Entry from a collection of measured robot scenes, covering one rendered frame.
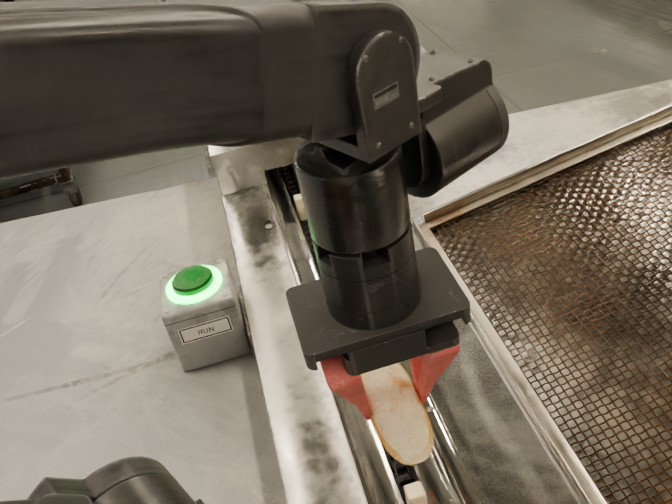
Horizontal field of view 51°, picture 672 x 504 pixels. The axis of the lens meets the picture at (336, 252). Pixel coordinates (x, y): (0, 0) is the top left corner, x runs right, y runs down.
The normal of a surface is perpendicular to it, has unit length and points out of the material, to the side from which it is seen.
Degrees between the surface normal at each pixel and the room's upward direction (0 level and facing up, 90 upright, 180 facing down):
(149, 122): 92
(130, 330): 0
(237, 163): 90
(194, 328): 90
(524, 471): 0
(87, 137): 93
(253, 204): 0
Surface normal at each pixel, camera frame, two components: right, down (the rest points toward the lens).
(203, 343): 0.23, 0.55
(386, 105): 0.65, 0.36
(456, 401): -0.17, -0.79
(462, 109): 0.32, -0.33
